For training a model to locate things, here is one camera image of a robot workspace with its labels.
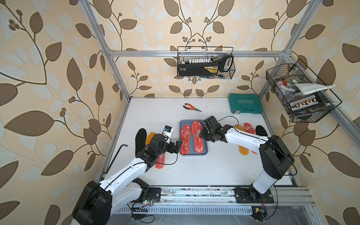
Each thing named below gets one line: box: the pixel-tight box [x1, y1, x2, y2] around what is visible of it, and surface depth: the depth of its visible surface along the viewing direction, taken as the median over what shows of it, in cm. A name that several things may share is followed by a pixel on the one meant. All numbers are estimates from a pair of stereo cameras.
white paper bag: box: [290, 83, 337, 95], surface depth 64 cm
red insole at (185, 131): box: [180, 124, 192, 155], surface depth 98 cm
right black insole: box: [255, 125, 269, 137], surface depth 101 cm
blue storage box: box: [179, 119, 208, 157], surface depth 93 cm
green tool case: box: [228, 93, 264, 114], surface depth 114 cm
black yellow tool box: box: [177, 57, 233, 77], surface depth 86 cm
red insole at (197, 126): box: [191, 120, 204, 154], surface depth 91 cm
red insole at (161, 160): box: [155, 153, 166, 169], surface depth 88 cm
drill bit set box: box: [288, 94, 325, 113], surface depth 68 cm
